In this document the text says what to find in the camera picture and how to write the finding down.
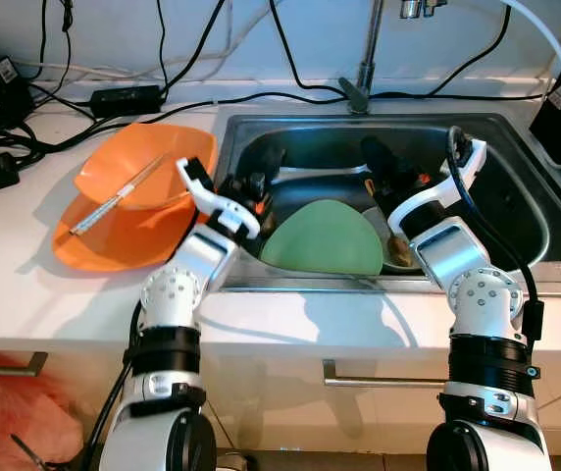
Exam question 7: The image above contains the steel faucet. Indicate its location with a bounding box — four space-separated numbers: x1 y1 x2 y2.
337 0 389 115

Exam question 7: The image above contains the stainless steel sink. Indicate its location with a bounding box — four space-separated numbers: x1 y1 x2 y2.
205 110 561 293

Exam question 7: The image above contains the red plastic bag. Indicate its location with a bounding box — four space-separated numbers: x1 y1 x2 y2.
0 350 87 470

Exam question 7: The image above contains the black power adapter brick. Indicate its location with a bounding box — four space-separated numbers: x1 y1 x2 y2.
88 84 165 118

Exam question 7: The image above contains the orange plastic bowl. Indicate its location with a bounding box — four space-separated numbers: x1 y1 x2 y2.
73 122 219 211

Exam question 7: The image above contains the green plate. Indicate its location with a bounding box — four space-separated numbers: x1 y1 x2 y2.
259 198 385 277

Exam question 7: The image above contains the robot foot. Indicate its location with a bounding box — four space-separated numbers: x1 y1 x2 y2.
214 449 254 471

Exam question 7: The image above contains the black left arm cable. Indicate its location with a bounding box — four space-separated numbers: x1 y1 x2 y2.
76 302 149 471

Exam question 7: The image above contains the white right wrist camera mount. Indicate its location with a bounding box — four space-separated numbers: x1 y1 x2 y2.
388 137 487 239

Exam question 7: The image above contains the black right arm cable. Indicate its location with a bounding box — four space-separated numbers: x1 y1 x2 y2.
444 125 546 344

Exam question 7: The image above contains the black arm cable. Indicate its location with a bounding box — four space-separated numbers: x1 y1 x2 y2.
444 125 546 344
76 302 149 471

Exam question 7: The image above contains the black looping wall cable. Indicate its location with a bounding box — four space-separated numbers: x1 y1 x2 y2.
267 0 514 99

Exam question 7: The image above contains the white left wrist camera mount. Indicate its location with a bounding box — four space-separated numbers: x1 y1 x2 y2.
175 155 262 239

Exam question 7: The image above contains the orange plastic plate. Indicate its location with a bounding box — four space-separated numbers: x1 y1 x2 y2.
51 191 208 274

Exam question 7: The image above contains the white kitchen cabinet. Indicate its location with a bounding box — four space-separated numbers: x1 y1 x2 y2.
0 339 561 460

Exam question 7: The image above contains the silver drawer handle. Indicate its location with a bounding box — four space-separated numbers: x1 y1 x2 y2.
321 358 451 390
0 350 50 379

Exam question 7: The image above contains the black countertop cable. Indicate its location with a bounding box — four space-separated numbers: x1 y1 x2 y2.
21 88 551 153

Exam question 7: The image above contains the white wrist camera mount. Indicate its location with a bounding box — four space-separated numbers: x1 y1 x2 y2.
175 155 262 239
388 137 487 239

